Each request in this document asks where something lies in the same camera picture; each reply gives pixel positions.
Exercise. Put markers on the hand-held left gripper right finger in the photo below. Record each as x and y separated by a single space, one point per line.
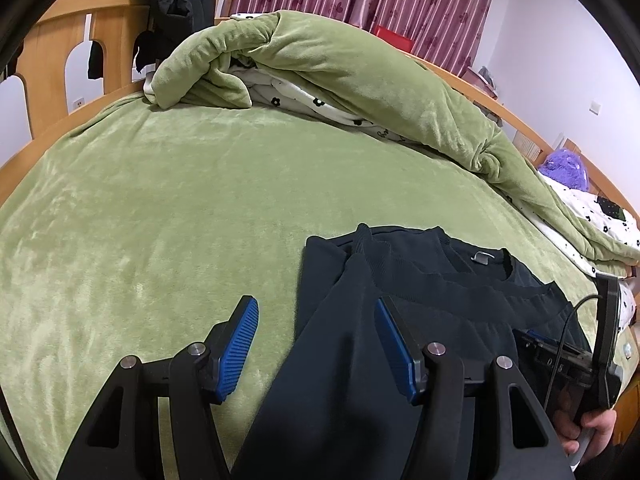
395 350

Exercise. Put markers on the wooden shelf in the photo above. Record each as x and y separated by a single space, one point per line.
482 82

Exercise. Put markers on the red box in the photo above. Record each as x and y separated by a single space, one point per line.
392 37

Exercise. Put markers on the dark navy sweatshirt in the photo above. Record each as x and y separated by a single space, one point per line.
350 335

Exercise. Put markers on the green quilt with floral lining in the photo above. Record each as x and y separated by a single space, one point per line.
350 85

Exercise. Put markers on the person's right hand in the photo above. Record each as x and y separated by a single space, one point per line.
600 425

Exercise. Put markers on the green plush bed sheet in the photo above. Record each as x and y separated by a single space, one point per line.
150 210

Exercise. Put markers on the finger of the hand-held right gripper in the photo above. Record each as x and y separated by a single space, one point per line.
545 355

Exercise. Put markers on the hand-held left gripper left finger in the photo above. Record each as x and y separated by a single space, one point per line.
240 350

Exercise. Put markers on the purple plush toy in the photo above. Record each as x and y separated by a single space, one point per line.
565 165

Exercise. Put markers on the wooden bed frame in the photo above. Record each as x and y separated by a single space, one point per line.
55 25

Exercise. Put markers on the white wall switch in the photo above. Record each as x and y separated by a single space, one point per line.
594 106

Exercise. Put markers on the maroon floral curtain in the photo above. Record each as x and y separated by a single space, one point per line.
400 0

